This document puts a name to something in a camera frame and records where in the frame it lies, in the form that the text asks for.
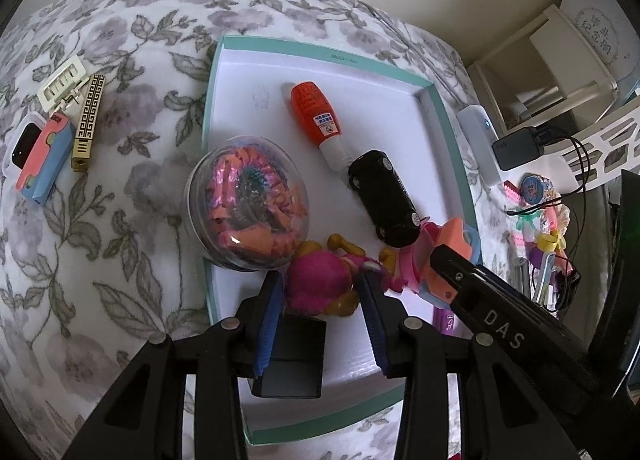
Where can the black charger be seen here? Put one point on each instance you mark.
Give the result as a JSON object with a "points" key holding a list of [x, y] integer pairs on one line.
{"points": [[517, 147]]}

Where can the teal box lid tray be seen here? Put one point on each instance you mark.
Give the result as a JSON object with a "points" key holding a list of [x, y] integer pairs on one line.
{"points": [[350, 105]]}

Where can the floral fleece blanket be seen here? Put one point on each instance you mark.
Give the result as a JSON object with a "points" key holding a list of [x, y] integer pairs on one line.
{"points": [[100, 240]]}

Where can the white perforated panel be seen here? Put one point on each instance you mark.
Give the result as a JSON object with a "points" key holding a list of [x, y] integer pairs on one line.
{"points": [[610, 140]]}

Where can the white power bank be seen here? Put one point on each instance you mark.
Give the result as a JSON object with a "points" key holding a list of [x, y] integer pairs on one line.
{"points": [[480, 140]]}

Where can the small pink blue box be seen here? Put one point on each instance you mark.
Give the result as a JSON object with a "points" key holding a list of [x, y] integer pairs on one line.
{"points": [[45, 160]]}

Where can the white shelf unit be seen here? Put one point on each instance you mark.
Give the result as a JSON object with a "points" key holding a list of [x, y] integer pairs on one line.
{"points": [[550, 70]]}

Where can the pink orange toy figure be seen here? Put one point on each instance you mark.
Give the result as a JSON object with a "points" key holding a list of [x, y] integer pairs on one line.
{"points": [[315, 275]]}

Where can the large orange blue box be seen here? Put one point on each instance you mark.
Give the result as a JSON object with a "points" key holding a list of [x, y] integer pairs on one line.
{"points": [[452, 235]]}

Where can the round blue tin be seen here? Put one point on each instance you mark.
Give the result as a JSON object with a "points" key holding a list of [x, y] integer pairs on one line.
{"points": [[536, 188]]}

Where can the white device with black screen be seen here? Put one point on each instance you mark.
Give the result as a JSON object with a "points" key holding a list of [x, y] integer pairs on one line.
{"points": [[20, 145]]}

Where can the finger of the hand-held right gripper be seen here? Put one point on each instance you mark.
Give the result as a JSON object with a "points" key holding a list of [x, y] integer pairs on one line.
{"points": [[459, 282]]}

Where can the purple tube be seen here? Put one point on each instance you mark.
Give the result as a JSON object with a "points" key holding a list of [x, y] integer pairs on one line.
{"points": [[444, 322]]}

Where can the clear round toy container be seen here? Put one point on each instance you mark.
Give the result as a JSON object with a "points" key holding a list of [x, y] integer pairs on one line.
{"points": [[250, 200]]}

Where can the pile of colourful accessories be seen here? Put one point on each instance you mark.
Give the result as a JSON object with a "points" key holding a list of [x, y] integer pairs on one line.
{"points": [[547, 240]]}

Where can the orange glue bottle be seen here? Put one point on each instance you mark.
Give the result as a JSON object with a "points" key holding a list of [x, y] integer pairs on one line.
{"points": [[315, 115]]}

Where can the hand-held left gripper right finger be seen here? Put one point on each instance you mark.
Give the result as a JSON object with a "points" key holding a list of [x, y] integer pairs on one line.
{"points": [[375, 325]]}

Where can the cream hair clip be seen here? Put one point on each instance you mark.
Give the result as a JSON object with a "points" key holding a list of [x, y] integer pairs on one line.
{"points": [[62, 82]]}

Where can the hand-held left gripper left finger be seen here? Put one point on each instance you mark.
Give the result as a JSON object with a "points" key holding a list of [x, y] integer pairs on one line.
{"points": [[265, 325]]}

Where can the black toy car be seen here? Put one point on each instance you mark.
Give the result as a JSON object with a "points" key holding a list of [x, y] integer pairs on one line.
{"points": [[385, 195]]}

